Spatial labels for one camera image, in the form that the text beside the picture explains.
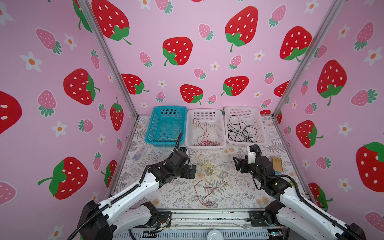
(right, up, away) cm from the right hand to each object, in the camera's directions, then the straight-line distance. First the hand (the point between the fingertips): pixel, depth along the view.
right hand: (239, 156), depth 81 cm
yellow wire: (-16, -10, +9) cm, 21 cm away
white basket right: (+19, +26, +34) cm, 47 cm away
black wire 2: (+15, +9, +26) cm, 31 cm away
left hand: (-27, -6, -2) cm, 28 cm away
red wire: (-21, +7, +23) cm, 32 cm away
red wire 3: (-13, -19, +3) cm, 23 cm away
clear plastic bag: (-62, -1, +17) cm, 64 cm away
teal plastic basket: (-48, +18, +34) cm, 62 cm away
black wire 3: (+16, +6, +23) cm, 29 cm away
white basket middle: (-9, +23, +34) cm, 42 cm away
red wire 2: (-20, +6, +23) cm, 31 cm away
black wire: (+9, +13, +29) cm, 34 cm away
